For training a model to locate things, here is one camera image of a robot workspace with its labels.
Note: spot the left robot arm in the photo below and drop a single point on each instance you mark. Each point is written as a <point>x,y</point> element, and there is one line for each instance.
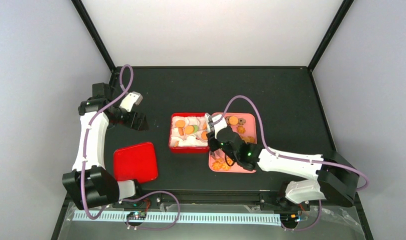
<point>89,184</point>

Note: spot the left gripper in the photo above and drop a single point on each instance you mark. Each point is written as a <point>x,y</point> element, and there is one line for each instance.
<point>137,125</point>

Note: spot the pink tray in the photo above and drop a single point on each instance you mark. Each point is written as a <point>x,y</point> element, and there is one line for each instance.
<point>248,133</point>

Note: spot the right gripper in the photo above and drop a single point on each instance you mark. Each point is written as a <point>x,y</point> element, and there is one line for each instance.
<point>212,146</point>

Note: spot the red tin lid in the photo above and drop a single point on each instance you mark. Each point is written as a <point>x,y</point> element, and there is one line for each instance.
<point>136,162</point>

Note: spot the white paper cookie liners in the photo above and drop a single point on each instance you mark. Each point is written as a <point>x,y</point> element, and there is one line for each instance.
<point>179,139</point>

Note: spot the circuit board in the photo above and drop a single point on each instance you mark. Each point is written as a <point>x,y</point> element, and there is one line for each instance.
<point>292,218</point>
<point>137,216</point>

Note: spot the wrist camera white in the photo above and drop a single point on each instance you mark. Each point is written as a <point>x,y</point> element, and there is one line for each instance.
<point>131,99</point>
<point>215,123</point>

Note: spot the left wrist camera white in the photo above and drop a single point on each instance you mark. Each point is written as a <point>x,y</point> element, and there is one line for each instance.
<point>131,99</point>

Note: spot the red cookie tin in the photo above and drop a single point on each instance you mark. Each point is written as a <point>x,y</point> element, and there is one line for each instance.
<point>188,150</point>

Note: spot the right circuit board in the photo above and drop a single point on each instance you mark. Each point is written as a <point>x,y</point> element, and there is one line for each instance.
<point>292,218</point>

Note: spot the orange swirl cookie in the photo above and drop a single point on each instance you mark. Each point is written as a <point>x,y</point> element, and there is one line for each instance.
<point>217,166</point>
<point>225,167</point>

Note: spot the orange round sandwich cookie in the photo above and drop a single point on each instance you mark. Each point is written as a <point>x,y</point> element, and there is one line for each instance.
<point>180,123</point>

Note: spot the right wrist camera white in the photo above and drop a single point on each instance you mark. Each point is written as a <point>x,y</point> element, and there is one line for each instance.
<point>215,123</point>

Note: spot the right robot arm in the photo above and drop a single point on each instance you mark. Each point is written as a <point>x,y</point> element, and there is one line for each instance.
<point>322,177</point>

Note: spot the white slotted cable duct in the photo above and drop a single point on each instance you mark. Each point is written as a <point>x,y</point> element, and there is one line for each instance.
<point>268,219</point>

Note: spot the left circuit board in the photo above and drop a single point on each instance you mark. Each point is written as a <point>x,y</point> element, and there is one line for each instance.
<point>137,216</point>

